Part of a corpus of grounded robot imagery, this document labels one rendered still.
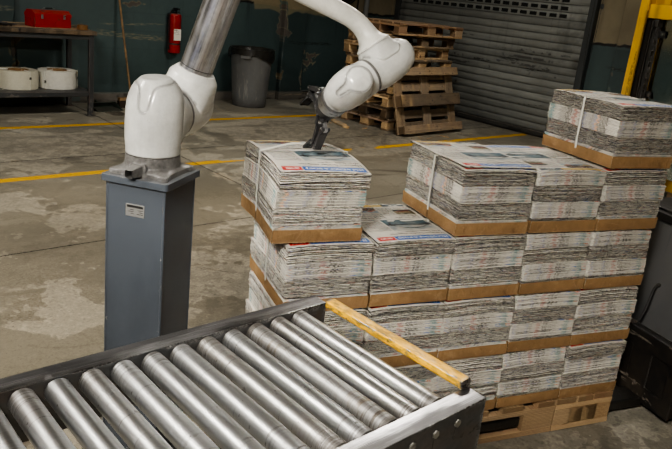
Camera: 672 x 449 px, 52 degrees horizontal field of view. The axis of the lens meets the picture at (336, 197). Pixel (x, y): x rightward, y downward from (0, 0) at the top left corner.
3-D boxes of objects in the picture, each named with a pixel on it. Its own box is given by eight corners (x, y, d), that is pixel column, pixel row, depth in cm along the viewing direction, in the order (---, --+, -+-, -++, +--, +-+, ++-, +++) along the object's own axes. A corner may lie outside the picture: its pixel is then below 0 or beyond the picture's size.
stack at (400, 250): (235, 415, 258) (251, 204, 235) (494, 379, 304) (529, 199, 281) (265, 484, 224) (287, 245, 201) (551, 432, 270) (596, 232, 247)
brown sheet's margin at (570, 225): (469, 199, 269) (471, 189, 268) (529, 199, 280) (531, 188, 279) (528, 233, 235) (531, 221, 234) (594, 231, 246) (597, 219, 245)
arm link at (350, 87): (335, 122, 190) (369, 100, 196) (358, 104, 176) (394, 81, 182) (313, 89, 190) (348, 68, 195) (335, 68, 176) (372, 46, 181)
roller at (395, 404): (263, 333, 164) (279, 333, 168) (407, 436, 131) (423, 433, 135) (269, 313, 164) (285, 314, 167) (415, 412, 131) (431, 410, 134)
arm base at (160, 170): (98, 175, 190) (98, 156, 188) (140, 160, 210) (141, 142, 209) (158, 187, 186) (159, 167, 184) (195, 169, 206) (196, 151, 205)
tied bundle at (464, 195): (400, 202, 257) (409, 142, 251) (467, 201, 269) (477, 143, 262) (453, 238, 224) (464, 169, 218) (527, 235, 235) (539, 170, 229)
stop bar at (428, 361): (334, 304, 174) (335, 297, 173) (471, 385, 143) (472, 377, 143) (324, 307, 171) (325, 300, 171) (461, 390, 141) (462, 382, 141)
